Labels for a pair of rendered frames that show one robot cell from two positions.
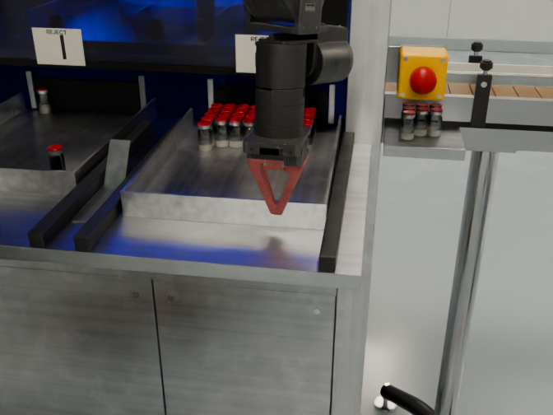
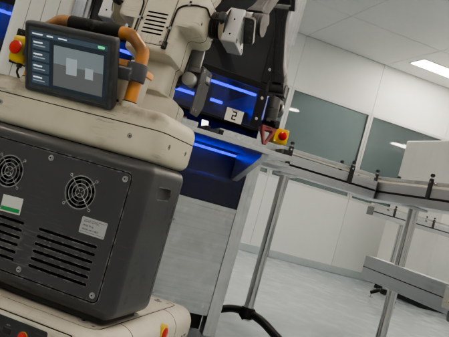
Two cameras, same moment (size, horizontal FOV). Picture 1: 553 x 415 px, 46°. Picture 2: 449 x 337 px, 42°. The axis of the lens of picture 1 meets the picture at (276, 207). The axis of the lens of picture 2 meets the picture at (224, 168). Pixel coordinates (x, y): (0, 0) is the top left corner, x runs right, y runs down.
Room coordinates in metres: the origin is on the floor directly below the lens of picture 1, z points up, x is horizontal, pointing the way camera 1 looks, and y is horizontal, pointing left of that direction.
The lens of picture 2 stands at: (-1.44, 1.14, 0.67)
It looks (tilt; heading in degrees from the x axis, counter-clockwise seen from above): 2 degrees up; 335
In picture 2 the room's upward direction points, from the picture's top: 16 degrees clockwise
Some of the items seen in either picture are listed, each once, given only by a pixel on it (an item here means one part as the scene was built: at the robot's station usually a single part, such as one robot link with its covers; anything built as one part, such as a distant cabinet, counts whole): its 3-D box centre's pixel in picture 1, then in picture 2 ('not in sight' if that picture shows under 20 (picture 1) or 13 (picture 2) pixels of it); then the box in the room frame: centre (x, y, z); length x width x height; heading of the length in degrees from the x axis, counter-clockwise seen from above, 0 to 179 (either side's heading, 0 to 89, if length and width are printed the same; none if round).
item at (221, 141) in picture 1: (256, 133); not in sight; (0.98, 0.03, 0.91); 0.18 x 0.02 x 0.05; 82
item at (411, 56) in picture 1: (421, 72); (278, 136); (1.01, -0.23, 1.00); 0.08 x 0.07 x 0.07; 171
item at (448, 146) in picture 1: (422, 137); (271, 162); (1.05, -0.25, 0.87); 0.14 x 0.13 x 0.02; 171
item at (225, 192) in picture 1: (246, 159); (235, 140); (0.89, 0.04, 0.90); 0.34 x 0.26 x 0.04; 172
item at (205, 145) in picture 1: (205, 136); not in sight; (0.97, 0.11, 0.91); 0.02 x 0.02 x 0.05
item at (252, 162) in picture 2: not in sight; (248, 168); (0.85, -0.03, 0.80); 0.34 x 0.03 x 0.13; 171
